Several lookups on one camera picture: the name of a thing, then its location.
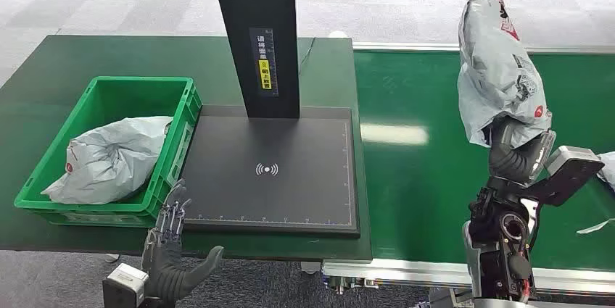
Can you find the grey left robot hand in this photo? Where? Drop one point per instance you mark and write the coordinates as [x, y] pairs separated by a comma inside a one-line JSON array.
[[161, 262]]

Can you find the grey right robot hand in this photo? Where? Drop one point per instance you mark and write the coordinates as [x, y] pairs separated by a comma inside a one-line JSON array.
[[514, 162]]

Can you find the grey package with red print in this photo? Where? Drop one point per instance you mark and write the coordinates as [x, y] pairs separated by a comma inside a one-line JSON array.
[[495, 75]]

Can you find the large grey package with strip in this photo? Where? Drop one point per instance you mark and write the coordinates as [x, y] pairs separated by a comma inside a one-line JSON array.
[[609, 169]]

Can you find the green conveyor belt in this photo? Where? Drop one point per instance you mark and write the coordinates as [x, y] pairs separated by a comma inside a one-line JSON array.
[[423, 190]]

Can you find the crumpled grey package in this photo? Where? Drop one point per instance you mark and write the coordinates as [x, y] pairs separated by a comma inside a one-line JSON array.
[[110, 162]]

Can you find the black inbound scanner machine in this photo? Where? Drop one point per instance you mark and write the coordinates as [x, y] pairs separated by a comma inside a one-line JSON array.
[[269, 195]]

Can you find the white table foot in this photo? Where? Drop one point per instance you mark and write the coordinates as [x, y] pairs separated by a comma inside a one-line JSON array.
[[112, 258], [311, 267]]

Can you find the green plastic crate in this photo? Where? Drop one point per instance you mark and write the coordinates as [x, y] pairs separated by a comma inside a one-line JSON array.
[[103, 97]]

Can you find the black yellow label sticker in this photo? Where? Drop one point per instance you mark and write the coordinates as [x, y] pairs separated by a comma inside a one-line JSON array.
[[264, 63]]

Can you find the dark green table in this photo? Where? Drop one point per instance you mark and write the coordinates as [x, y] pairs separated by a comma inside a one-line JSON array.
[[57, 61]]

